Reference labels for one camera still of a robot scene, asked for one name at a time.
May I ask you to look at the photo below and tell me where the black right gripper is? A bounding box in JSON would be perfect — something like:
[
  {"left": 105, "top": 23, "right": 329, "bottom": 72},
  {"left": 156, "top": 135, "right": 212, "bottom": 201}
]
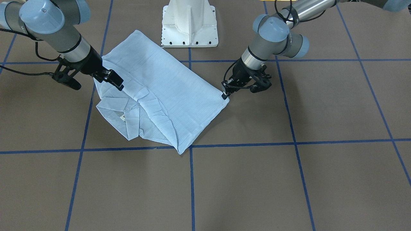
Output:
[{"left": 76, "top": 47, "right": 124, "bottom": 91}]

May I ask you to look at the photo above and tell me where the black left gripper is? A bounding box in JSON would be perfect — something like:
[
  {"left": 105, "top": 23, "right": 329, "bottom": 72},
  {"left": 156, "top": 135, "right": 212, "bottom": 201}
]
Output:
[{"left": 221, "top": 58, "right": 253, "bottom": 100}]

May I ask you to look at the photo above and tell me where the light blue button-up shirt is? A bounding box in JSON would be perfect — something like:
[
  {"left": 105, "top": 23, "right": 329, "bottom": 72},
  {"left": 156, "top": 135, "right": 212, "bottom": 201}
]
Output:
[{"left": 95, "top": 30, "right": 229, "bottom": 154}]

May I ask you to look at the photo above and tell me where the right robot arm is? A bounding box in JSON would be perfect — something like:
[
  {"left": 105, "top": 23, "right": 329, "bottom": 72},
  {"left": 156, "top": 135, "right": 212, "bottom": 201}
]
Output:
[{"left": 1, "top": 0, "right": 123, "bottom": 91}]

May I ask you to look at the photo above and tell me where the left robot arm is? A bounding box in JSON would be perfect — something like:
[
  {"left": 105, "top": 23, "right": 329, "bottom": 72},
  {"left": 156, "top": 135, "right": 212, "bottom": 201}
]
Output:
[{"left": 222, "top": 0, "right": 344, "bottom": 99}]

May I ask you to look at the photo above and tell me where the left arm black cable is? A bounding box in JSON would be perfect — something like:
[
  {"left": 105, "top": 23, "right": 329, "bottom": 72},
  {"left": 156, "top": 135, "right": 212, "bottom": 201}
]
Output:
[{"left": 223, "top": 60, "right": 240, "bottom": 83}]

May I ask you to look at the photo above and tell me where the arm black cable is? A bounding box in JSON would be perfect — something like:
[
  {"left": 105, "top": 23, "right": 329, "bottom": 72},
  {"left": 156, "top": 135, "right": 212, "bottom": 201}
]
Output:
[
  {"left": 0, "top": 28, "right": 61, "bottom": 77},
  {"left": 223, "top": 60, "right": 240, "bottom": 83}
]

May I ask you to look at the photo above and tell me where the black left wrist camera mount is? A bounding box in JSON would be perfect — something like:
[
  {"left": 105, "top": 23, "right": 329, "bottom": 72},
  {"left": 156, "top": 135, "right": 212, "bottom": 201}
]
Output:
[{"left": 250, "top": 64, "right": 272, "bottom": 93}]

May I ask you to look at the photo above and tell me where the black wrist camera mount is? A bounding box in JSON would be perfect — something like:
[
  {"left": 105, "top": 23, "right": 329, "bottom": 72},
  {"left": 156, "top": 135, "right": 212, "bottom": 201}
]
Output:
[
  {"left": 51, "top": 56, "right": 81, "bottom": 90},
  {"left": 250, "top": 64, "right": 272, "bottom": 93}
]

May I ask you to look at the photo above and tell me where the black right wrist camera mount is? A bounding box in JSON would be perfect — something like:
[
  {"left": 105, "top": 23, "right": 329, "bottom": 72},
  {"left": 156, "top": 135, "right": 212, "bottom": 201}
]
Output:
[{"left": 51, "top": 56, "right": 81, "bottom": 90}]

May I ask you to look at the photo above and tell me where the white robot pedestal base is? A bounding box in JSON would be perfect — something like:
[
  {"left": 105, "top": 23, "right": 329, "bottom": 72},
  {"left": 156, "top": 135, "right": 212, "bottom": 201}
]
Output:
[{"left": 161, "top": 0, "right": 219, "bottom": 48}]

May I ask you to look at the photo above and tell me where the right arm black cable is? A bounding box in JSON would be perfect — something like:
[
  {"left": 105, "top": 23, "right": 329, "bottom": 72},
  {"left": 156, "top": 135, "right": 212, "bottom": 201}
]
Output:
[{"left": 0, "top": 28, "right": 61, "bottom": 77}]

